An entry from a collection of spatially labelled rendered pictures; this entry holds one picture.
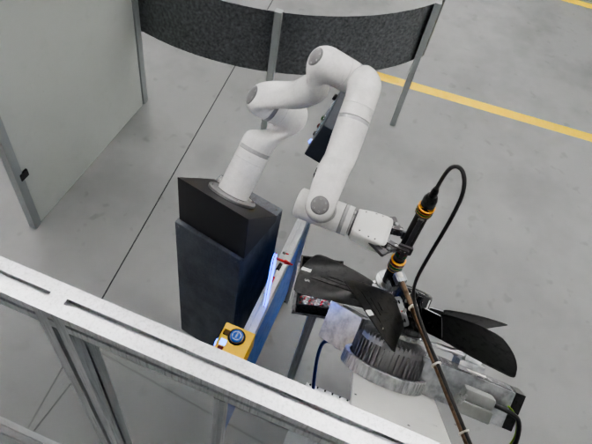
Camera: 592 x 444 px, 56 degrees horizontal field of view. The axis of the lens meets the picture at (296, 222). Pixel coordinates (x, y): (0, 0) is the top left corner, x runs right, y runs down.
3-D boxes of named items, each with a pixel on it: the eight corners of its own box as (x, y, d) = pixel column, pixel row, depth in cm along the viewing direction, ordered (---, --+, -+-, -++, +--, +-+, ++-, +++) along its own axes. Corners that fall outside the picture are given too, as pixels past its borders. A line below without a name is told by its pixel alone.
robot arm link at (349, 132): (372, 112, 140) (331, 225, 138) (368, 129, 156) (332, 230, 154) (337, 101, 141) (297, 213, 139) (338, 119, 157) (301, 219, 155)
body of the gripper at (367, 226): (351, 216, 155) (389, 230, 154) (340, 243, 149) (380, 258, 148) (358, 199, 149) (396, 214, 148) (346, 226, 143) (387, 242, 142)
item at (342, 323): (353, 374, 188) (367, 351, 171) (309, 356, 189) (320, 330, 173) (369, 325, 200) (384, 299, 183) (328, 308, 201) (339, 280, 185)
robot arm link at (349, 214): (344, 215, 155) (353, 219, 155) (334, 239, 150) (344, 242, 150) (350, 196, 149) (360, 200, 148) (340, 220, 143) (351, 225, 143)
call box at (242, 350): (233, 391, 170) (234, 379, 161) (203, 379, 171) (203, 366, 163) (253, 347, 179) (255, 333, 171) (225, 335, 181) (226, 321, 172)
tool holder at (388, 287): (403, 296, 162) (414, 279, 154) (381, 299, 160) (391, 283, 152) (393, 270, 167) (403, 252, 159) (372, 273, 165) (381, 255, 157)
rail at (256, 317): (225, 401, 187) (225, 393, 180) (214, 396, 187) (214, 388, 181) (314, 211, 240) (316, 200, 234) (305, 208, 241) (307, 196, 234)
